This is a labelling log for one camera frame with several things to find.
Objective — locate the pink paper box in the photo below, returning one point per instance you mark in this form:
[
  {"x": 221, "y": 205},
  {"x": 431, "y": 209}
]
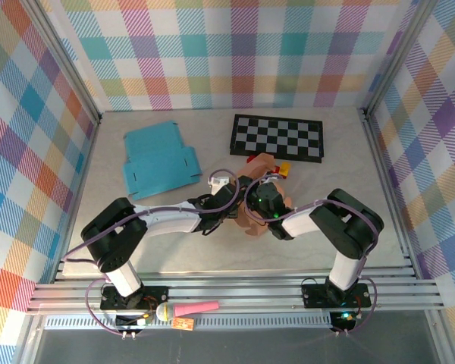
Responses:
[{"x": 263, "y": 161}]

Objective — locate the blue paper box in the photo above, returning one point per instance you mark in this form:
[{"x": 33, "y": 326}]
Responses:
[{"x": 159, "y": 163}]

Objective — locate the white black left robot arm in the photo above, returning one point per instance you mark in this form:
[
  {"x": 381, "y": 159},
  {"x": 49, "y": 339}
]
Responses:
[{"x": 110, "y": 242}]

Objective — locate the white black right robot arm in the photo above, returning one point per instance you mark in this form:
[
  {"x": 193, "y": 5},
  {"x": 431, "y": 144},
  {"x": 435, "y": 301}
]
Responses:
[{"x": 349, "y": 231}]

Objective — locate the black electronics box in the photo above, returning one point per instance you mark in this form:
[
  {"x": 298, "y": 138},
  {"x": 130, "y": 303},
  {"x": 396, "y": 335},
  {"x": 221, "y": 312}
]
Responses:
[
  {"x": 127, "y": 321},
  {"x": 343, "y": 321}
]

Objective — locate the yellow toy brick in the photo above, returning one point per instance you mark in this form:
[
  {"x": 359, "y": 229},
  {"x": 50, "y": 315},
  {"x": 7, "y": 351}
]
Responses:
[{"x": 285, "y": 167}]

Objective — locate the black white checkerboard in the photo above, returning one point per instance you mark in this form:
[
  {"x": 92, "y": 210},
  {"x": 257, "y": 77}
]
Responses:
[{"x": 277, "y": 138}]

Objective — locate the small orange circuit board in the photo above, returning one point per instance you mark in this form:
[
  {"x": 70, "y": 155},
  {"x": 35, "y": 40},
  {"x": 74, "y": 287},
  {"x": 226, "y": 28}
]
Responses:
[{"x": 184, "y": 324}]

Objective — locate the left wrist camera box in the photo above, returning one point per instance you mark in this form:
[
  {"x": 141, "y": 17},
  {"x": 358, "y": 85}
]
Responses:
[{"x": 218, "y": 182}]

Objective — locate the aluminium frame rail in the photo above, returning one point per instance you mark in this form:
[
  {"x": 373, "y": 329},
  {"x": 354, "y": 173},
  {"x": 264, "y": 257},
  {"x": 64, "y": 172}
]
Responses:
[{"x": 242, "y": 292}]

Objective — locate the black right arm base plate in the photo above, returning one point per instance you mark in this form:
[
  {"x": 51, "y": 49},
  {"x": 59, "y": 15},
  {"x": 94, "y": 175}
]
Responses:
[{"x": 314, "y": 295}]

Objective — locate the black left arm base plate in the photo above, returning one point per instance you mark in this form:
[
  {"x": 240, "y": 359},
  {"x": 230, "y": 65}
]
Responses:
[{"x": 157, "y": 295}]

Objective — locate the aluminium side rail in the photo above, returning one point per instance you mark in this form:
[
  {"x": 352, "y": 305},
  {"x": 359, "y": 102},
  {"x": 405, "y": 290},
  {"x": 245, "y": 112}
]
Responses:
[
  {"x": 387, "y": 189},
  {"x": 82, "y": 170}
]

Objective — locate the aluminium corner post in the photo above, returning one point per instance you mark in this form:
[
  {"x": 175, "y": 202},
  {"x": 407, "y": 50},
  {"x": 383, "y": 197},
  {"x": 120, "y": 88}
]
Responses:
[
  {"x": 66, "y": 64},
  {"x": 398, "y": 57}
]

